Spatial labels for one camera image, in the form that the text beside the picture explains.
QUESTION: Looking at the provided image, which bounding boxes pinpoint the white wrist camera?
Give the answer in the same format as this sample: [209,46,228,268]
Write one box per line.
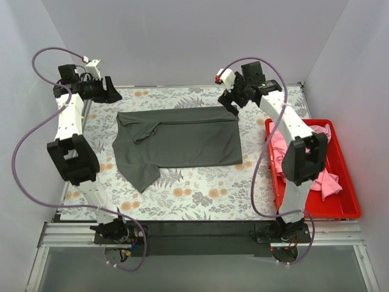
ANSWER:
[215,69,235,92]
[83,56,102,80]

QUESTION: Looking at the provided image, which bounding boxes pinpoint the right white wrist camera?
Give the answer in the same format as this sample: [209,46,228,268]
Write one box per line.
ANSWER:
[215,69,235,92]

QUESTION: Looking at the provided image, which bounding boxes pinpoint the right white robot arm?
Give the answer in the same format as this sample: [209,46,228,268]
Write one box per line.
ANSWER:
[215,57,328,242]

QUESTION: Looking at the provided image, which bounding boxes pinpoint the pink t shirt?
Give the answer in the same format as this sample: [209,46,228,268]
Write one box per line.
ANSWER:
[271,123,343,201]

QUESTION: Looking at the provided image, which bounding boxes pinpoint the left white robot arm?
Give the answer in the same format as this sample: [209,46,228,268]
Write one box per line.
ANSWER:
[47,60,129,243]

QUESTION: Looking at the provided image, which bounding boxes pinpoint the red plastic bin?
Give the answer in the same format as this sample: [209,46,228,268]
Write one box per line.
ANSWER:
[268,119,361,219]

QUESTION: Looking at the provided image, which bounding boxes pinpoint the aluminium frame rail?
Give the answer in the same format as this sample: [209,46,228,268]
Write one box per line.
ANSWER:
[26,221,106,292]

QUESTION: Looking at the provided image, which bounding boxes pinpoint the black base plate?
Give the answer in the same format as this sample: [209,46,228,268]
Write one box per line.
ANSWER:
[90,220,311,257]

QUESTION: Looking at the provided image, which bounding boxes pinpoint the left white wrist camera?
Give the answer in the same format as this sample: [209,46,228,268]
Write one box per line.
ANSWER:
[83,56,102,80]

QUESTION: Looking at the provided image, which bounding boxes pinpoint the dark grey t shirt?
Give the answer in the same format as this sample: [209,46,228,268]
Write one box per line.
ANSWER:
[112,106,243,192]

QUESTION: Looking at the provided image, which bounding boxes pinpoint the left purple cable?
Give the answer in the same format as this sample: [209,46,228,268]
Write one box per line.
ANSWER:
[11,46,149,272]

